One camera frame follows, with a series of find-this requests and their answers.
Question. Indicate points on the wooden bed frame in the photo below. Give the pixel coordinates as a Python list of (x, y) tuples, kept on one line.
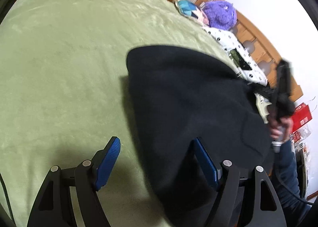
[(248, 28)]

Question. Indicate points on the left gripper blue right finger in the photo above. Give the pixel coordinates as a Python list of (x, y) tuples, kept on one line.
[(260, 203)]

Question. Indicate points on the black sweatpants with white stripe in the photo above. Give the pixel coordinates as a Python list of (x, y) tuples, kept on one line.
[(180, 94)]

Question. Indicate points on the purple plush toy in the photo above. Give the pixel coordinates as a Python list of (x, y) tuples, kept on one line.
[(221, 14)]

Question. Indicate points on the green fleece bed blanket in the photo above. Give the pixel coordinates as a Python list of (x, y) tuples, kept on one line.
[(64, 94)]

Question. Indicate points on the person right hand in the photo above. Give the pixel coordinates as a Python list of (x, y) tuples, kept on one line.
[(280, 130)]

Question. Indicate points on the white dotted pillow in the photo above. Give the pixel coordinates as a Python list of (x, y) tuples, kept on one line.
[(246, 65)]

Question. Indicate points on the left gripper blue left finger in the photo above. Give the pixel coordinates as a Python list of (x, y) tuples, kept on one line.
[(53, 203)]

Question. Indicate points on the red cardboard box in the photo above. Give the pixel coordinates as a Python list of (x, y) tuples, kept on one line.
[(301, 116)]

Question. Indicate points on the colourful geometric pillow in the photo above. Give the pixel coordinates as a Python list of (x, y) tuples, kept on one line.
[(192, 12)]

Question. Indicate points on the person forearm blue sleeve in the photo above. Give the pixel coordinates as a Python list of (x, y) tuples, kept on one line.
[(286, 185)]

